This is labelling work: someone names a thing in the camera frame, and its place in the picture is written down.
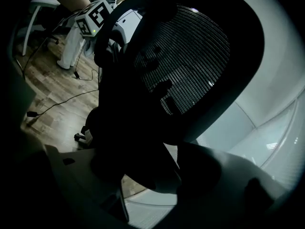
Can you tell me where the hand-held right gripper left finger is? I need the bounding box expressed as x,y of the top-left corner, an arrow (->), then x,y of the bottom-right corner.
44,144 -> 130,224

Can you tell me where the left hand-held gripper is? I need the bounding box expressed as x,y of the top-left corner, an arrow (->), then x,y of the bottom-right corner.
74,0 -> 113,57

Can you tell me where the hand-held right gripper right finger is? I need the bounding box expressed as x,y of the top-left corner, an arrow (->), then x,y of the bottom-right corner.
152,141 -> 289,229

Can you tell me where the black mesh office chair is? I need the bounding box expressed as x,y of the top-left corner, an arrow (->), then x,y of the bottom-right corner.
81,0 -> 265,193

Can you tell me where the white desk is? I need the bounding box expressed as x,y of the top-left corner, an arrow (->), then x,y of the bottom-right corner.
21,0 -> 61,57

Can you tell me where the white drawer cabinet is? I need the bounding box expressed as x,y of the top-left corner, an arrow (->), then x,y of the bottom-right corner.
111,8 -> 144,45

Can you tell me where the person's leg in white trousers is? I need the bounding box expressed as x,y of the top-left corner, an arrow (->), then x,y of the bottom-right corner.
56,25 -> 87,70

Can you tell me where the black cable with small plug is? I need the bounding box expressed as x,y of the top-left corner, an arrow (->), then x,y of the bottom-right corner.
73,36 -> 100,82

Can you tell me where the long black cable with adapter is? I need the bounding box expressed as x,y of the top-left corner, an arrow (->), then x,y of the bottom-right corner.
26,88 -> 100,119

